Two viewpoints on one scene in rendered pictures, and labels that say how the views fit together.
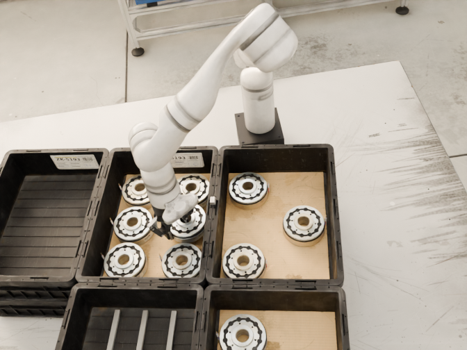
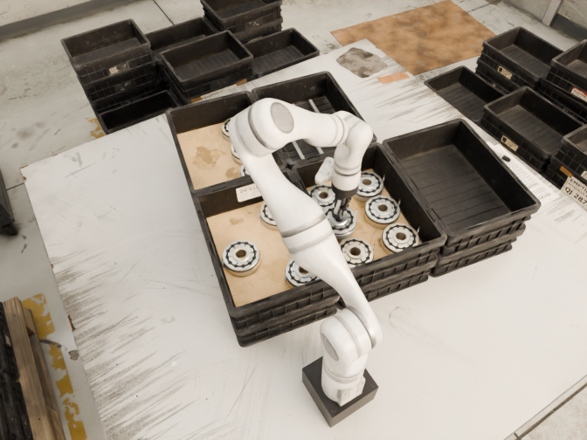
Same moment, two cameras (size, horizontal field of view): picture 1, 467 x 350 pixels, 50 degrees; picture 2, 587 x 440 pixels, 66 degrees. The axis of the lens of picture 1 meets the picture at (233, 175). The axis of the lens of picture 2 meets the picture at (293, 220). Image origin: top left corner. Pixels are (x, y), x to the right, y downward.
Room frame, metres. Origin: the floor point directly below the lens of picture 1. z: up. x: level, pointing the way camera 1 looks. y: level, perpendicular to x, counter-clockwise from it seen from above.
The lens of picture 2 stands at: (1.32, -0.36, 1.92)
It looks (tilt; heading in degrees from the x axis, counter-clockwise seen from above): 53 degrees down; 150
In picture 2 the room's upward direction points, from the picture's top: 2 degrees counter-clockwise
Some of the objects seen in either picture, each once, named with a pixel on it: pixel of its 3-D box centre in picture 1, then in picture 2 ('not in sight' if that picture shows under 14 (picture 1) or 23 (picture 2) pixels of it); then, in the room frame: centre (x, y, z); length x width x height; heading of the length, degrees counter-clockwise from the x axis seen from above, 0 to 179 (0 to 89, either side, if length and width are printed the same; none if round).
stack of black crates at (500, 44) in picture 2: not in sight; (517, 77); (0.08, 1.85, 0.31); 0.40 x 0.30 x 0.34; 0
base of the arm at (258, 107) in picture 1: (258, 103); (341, 370); (1.07, -0.11, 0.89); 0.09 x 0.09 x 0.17; 89
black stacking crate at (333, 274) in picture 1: (275, 221); (264, 245); (0.67, -0.09, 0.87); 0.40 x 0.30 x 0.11; 169
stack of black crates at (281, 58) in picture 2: not in sight; (277, 75); (-0.67, 0.70, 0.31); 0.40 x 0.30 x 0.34; 90
